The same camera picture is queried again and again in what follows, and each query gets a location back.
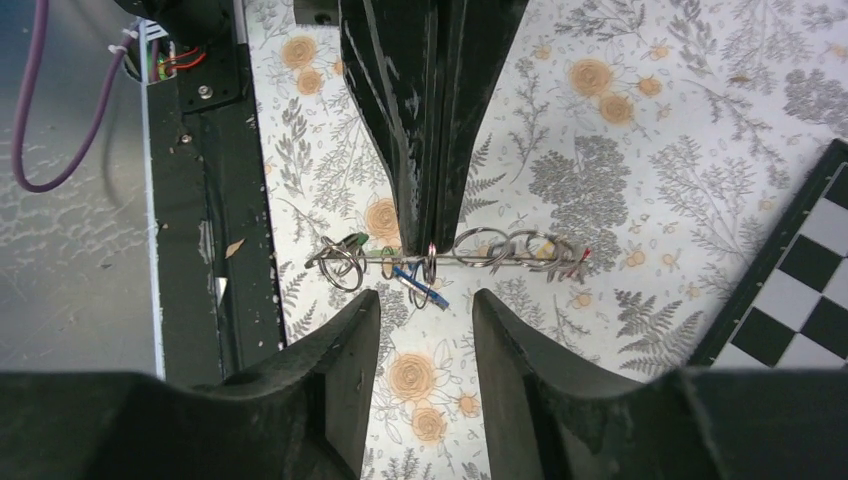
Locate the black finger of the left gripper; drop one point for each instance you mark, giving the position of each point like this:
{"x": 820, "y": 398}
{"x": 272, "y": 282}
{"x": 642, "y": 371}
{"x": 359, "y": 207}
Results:
{"x": 387, "y": 54}
{"x": 476, "y": 38}

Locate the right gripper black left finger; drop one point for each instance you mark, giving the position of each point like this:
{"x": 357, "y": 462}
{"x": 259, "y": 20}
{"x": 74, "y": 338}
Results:
{"x": 300, "y": 414}

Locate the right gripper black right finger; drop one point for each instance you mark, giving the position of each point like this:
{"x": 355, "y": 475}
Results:
{"x": 551, "y": 414}

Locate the large grey metal keyring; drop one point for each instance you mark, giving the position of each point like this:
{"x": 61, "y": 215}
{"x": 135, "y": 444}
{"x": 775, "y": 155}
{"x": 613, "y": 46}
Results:
{"x": 450, "y": 258}

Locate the blue key tag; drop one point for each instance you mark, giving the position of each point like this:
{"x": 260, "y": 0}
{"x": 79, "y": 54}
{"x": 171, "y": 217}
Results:
{"x": 420, "y": 293}

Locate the floral table mat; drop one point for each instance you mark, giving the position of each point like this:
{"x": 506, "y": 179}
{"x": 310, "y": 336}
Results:
{"x": 668, "y": 137}

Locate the black white checkerboard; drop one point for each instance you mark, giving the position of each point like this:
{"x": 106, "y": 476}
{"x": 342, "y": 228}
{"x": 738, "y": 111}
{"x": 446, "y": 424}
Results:
{"x": 790, "y": 308}

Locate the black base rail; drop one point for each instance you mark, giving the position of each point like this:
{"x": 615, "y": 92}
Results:
{"x": 217, "y": 306}

